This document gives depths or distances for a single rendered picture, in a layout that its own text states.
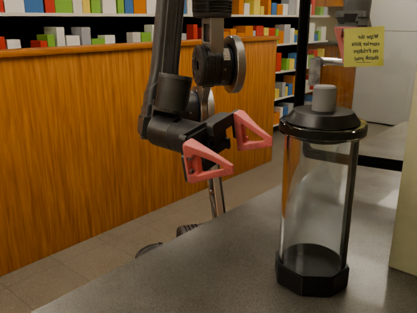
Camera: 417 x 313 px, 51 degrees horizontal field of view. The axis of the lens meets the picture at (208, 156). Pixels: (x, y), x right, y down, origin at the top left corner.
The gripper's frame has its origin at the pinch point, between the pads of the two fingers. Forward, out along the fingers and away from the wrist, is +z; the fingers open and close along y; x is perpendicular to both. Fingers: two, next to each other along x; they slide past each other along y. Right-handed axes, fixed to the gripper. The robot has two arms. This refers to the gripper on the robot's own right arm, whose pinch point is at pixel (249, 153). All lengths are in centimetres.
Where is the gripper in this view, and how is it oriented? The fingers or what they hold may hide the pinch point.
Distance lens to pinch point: 64.4
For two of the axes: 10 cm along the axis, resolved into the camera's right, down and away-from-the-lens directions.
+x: 1.2, 8.8, 4.6
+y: 6.5, -4.2, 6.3
